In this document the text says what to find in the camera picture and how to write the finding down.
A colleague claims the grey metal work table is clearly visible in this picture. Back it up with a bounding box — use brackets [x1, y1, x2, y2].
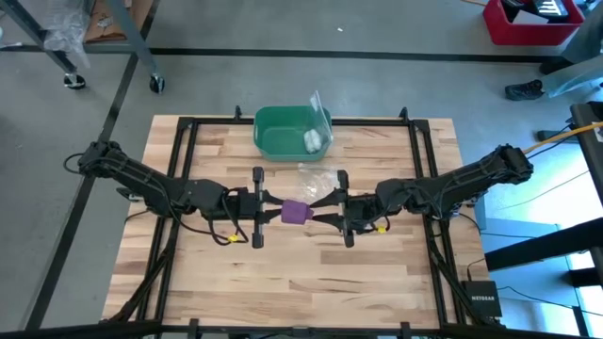
[0, 0, 167, 95]

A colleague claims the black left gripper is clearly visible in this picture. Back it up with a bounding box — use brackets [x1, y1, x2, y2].
[224, 165, 286, 250]

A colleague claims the black aluminium table frame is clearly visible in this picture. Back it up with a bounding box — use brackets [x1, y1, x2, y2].
[101, 105, 508, 339]

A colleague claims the purple elastic bandage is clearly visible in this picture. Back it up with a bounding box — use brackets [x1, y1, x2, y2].
[280, 199, 315, 225]

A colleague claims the black device with white keys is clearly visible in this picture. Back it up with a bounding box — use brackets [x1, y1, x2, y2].
[499, 0, 572, 25]

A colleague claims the person's black shoe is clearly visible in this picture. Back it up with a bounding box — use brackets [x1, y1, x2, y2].
[504, 78, 545, 102]
[538, 55, 575, 76]

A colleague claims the green plastic bin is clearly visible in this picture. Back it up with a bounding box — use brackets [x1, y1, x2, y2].
[253, 105, 334, 164]

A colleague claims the clear bag with cotton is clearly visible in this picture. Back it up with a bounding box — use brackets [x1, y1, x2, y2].
[307, 89, 334, 155]

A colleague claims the person's leg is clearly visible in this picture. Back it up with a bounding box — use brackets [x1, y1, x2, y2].
[562, 11, 603, 65]
[541, 58, 603, 99]

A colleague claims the brown cardboard box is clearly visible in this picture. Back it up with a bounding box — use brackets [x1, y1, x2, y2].
[83, 0, 157, 45]

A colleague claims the black metal beam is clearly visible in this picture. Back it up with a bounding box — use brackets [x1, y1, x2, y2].
[484, 218, 603, 272]

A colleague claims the yellow cable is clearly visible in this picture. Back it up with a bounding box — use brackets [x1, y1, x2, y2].
[520, 121, 603, 156]

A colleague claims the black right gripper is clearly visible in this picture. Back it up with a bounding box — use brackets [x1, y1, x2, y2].
[308, 169, 381, 250]

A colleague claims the black floor stand base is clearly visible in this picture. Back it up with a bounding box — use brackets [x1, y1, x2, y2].
[536, 128, 574, 143]

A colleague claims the black Netgear network switch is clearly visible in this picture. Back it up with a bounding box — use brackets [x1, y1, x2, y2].
[460, 280, 504, 319]

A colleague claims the crumpled clear plastic wrap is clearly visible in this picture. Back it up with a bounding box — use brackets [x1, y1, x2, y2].
[43, 8, 91, 71]

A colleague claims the clear plastic bag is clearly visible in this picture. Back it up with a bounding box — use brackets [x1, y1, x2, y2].
[297, 162, 345, 202]

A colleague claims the red plastic crate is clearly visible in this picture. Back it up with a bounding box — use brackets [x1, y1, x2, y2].
[481, 0, 585, 47]

